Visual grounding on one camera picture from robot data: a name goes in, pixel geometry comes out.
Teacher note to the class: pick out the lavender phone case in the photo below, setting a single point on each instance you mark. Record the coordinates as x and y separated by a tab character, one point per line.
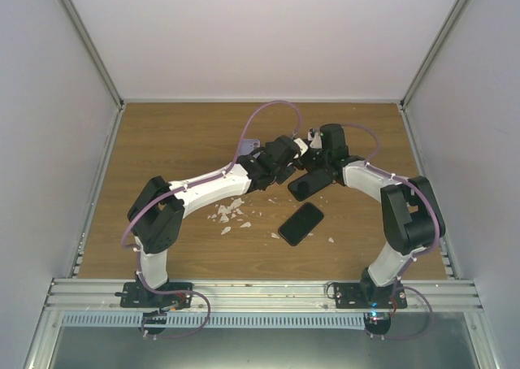
247	146

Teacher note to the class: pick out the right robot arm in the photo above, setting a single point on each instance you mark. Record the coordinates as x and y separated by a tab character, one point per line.
412	221

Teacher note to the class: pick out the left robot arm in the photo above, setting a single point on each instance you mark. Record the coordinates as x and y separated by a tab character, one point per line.
156	216

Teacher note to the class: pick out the black phone upper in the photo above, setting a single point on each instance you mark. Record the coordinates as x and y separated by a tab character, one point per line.
309	184

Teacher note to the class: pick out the black phone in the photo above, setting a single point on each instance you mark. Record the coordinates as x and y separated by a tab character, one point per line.
309	184
299	225

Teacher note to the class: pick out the black phone lower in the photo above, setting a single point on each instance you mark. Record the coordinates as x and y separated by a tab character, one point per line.
299	225

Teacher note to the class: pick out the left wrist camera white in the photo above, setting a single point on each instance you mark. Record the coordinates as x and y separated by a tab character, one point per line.
302	147

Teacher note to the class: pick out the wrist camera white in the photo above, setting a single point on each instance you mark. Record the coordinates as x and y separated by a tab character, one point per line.
314	138
302	147

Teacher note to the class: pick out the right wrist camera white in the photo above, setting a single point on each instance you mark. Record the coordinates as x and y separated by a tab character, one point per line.
314	138

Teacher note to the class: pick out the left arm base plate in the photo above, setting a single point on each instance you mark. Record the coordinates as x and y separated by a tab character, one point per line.
135	295

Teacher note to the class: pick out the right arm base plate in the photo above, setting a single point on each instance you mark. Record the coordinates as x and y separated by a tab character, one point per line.
378	304

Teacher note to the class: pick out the grey slotted cable duct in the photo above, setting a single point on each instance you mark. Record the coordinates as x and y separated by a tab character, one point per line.
130	319

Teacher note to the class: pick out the aluminium rail frame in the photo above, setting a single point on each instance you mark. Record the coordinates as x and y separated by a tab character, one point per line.
249	296

